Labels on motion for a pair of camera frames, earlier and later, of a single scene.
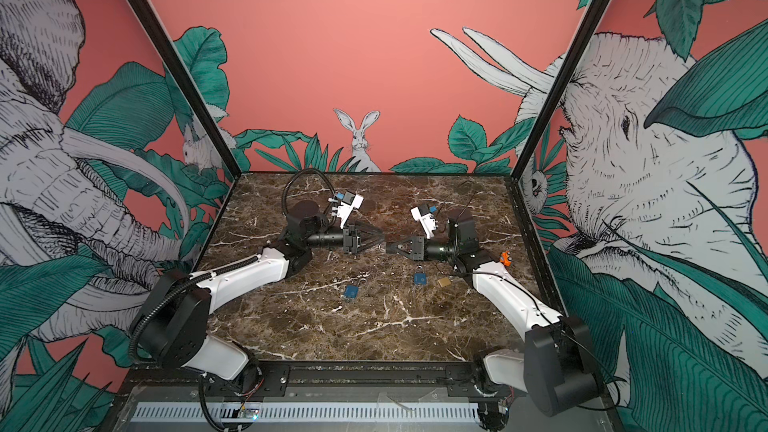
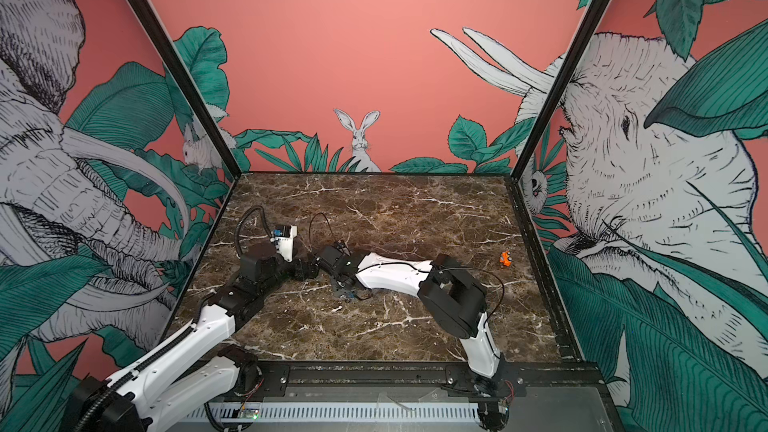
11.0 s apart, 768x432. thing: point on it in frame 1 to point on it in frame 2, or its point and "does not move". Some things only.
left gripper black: [349, 243] to [304, 274]
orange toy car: [504, 259] does not move
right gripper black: [420, 254] to [337, 289]
